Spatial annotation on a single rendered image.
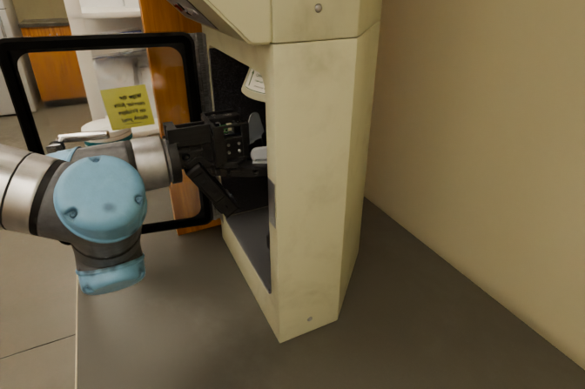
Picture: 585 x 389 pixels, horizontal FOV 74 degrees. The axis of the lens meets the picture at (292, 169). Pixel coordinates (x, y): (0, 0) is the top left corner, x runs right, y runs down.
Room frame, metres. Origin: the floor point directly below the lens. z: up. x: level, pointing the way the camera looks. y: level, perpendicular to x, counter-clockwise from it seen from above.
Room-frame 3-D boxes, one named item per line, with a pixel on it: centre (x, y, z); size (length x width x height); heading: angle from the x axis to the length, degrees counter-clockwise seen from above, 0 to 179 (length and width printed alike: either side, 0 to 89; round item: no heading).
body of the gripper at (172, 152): (0.54, 0.13, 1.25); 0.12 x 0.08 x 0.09; 116
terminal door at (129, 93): (0.67, 0.32, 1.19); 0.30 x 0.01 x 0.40; 105
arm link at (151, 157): (0.50, 0.20, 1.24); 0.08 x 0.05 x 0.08; 26
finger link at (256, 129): (0.62, 0.06, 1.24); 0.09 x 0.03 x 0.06; 145
